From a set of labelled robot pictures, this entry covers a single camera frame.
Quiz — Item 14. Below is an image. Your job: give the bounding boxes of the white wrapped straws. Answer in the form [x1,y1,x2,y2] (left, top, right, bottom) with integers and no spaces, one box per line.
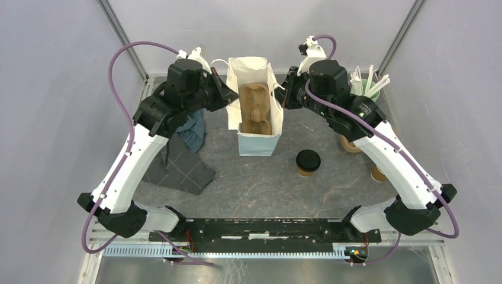
[349,65,390,101]

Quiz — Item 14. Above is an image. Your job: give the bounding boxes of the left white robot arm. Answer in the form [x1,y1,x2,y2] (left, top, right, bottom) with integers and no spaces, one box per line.
[77,59,239,241]

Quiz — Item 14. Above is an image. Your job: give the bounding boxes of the light blue paper bag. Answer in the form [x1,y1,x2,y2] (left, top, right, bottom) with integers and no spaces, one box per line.
[226,56,284,157]

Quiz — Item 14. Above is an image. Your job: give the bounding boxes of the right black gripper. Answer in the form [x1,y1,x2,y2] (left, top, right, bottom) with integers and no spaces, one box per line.
[271,66,332,120]

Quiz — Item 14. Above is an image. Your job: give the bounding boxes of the brown pulp cup carrier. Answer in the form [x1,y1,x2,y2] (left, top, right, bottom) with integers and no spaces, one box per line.
[239,83,272,135]

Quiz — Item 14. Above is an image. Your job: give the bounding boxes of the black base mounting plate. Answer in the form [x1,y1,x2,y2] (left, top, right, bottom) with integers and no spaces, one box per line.
[166,218,382,253]

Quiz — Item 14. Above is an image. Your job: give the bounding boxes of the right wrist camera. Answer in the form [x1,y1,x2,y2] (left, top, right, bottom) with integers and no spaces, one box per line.
[297,35,327,76]

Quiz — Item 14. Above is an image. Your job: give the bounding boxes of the stack of paper cups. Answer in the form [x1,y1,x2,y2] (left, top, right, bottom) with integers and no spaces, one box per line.
[370,165,388,183]

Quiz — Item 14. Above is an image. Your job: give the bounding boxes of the brown paper coffee cup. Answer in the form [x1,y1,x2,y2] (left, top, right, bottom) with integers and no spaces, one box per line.
[297,164,320,178]

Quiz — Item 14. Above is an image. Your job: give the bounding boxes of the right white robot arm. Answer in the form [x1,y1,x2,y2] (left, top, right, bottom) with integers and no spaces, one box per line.
[276,59,459,241]

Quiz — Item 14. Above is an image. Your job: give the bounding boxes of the blue crumpled cloth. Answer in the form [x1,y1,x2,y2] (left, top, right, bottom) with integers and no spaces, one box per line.
[176,110,207,153]

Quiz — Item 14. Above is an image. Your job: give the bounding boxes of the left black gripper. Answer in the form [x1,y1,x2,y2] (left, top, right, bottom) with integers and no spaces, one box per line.
[185,67,240,115]

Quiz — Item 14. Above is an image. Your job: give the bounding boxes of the dark grey checked cloth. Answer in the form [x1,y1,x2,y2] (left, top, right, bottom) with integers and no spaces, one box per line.
[142,134,215,195]

